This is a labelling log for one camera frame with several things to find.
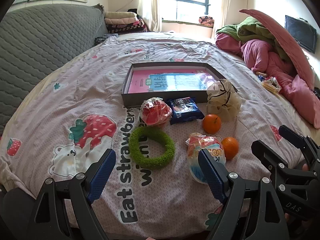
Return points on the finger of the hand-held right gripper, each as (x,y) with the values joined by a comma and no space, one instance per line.
(265,152)
(292,133)

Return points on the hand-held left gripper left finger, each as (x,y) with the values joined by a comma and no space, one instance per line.
(102,175)

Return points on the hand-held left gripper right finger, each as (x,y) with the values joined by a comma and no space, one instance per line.
(212,177)

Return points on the red and blue snack bag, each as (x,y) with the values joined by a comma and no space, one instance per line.
(195,152)

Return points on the orange with stem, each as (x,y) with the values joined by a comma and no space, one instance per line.
(212,123)

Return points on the dark blue snack packet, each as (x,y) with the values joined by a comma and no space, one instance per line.
(185,112)

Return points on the red snack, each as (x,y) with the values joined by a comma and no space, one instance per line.
(155,113)

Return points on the grey shallow cardboard box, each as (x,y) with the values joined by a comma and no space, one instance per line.
(135,100)

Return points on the clear bag of yellow snacks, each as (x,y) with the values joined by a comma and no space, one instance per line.
(272,85)

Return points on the small yellow and blue packet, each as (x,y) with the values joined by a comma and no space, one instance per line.
(261,74)

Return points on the pink quilt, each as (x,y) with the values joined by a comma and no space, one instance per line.
(265,57)

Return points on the strawberry printed bedsheet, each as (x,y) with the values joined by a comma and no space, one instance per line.
(62,92)

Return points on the pink quilted pad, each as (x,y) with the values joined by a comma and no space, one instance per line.
(282,37)

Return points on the black television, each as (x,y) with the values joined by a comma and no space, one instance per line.
(300,33)

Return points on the pink and blue book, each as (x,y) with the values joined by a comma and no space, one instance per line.
(140,80)

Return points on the green blanket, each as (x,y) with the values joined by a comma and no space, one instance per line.
(250,31)

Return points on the dark cloth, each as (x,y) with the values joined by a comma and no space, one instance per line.
(103,40)

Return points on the grey quilted headboard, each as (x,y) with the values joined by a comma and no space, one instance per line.
(37,50)

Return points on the floral bag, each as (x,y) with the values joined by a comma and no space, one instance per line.
(206,20)

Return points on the cream curtain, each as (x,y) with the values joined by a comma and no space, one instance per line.
(150,5)
(222,5)

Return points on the dark patterned folded blanket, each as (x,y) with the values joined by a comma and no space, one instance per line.
(127,28)

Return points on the cream folded blanket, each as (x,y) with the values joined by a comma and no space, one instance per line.
(120,14)

